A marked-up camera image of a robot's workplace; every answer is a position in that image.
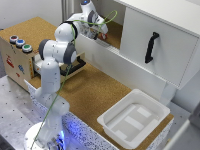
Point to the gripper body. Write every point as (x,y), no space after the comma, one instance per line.
(96,26)

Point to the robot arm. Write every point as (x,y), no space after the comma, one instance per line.
(50,76)

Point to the white cabinet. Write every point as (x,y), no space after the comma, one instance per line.
(133,71)

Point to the wooden drawer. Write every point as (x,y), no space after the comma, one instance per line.
(79,57)

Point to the wooden drawer box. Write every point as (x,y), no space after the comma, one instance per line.
(30,31)

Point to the green button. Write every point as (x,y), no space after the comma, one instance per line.
(26,47)

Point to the blue button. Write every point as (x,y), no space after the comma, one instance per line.
(20,42)

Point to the white sliding door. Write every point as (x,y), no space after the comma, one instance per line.
(173,53)

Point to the red button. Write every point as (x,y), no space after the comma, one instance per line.
(14,38)

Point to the white plastic box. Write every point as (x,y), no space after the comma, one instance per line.
(133,121)

